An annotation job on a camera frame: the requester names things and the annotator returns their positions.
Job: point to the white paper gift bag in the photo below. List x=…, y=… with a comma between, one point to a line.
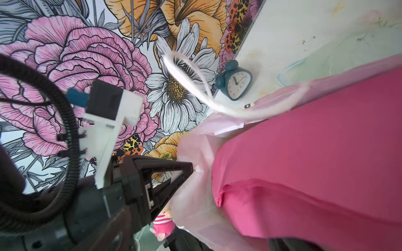
x=193, y=205

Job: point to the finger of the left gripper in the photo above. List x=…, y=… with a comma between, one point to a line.
x=148, y=184

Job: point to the single pink paper napkin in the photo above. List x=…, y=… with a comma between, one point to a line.
x=328, y=172

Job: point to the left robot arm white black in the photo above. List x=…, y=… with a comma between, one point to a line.
x=63, y=186

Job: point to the teal alarm clock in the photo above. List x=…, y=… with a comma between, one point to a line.
x=234, y=81

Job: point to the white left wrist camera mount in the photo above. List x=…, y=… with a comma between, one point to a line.
x=107, y=107

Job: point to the plush doll toy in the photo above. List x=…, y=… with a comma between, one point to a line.
x=163, y=225

